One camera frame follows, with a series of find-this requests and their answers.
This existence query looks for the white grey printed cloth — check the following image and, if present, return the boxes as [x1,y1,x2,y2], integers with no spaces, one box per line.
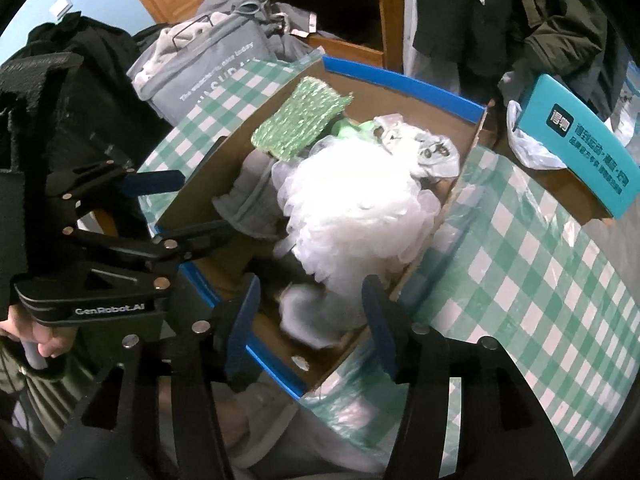
[372,114,461,181]

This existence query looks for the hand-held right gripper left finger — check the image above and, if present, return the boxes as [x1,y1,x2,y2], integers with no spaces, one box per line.
[42,274,263,480]

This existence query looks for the dark green hanging jacket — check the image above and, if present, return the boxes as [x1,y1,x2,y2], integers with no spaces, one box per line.
[500,0,608,106]

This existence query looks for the black clothes pile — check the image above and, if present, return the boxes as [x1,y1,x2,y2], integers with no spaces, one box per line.
[25,10,171,171]

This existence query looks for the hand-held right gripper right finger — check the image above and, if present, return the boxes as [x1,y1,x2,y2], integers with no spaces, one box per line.
[361,274,573,480]

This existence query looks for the blue cardboard box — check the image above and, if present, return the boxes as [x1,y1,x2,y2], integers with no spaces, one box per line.
[142,55,496,398]

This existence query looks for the clear teal plastic bag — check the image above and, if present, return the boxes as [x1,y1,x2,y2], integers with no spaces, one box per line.
[607,60,640,146]

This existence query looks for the green glitter scouring cloth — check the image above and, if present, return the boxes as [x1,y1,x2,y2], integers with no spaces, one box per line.
[250,76,355,161]

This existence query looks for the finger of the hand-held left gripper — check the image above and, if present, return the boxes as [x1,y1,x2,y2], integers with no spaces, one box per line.
[46,159,187,202]
[65,219,237,265]

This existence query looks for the teal printed box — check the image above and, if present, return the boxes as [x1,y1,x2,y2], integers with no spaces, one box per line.
[515,74,640,220]

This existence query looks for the black hanging jacket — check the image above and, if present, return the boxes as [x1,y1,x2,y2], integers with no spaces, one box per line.
[412,0,526,68]

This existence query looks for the grey printed tote bag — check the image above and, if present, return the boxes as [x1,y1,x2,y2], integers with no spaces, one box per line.
[127,10,276,126]

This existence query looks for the white fluffy cloth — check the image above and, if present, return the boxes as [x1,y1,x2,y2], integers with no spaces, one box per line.
[279,282,371,348]

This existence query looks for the large brown cardboard box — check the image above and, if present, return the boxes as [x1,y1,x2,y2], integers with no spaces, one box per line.
[492,100,616,226]

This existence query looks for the person's left hand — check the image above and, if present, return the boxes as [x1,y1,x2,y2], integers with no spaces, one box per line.
[0,302,76,361]

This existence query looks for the white plastic bag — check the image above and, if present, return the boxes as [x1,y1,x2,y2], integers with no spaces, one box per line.
[506,71,568,171]

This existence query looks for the white mesh bath pouf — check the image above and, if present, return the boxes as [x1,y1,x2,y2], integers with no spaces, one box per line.
[272,132,441,286]

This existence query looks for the light green cloth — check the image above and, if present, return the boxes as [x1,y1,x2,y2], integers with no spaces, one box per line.
[335,117,386,141]

